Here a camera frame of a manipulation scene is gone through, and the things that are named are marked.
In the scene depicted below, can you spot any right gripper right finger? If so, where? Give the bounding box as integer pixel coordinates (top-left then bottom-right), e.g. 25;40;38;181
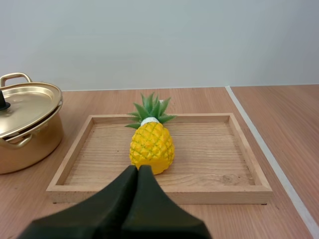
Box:
121;164;211;239

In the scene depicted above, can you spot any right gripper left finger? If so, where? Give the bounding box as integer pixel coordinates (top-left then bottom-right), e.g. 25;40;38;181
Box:
15;165;139;239

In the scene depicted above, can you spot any yellow toy pineapple green crown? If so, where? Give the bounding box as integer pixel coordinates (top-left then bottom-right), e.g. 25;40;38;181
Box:
125;93;177;175

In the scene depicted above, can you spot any shallow wooden tray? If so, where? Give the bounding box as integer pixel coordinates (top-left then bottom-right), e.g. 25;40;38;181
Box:
46;113;273;205

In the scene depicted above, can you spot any gold lid with black knob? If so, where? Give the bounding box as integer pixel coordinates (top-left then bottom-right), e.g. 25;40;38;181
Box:
0;83;63;139

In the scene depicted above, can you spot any gold pot with two handles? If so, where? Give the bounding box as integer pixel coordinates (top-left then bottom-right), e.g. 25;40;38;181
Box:
0;72;63;175

